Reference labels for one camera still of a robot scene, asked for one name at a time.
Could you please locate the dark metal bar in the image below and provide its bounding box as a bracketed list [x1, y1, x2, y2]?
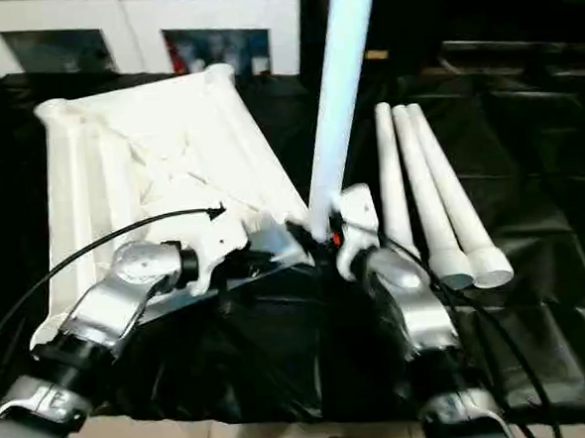
[439, 33, 585, 62]

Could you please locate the black mat cover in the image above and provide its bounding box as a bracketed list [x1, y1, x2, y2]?
[0, 37, 585, 438]

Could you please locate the white plastic table leg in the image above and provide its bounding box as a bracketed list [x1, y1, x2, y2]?
[390, 99, 477, 293]
[405, 97, 516, 293]
[373, 100, 421, 262]
[294, 0, 394, 244]

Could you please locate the white glass door cabinet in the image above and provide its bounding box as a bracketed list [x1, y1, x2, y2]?
[0, 0, 307, 92]

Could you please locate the white plastic table top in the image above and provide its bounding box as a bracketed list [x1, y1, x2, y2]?
[13, 57, 325, 353]

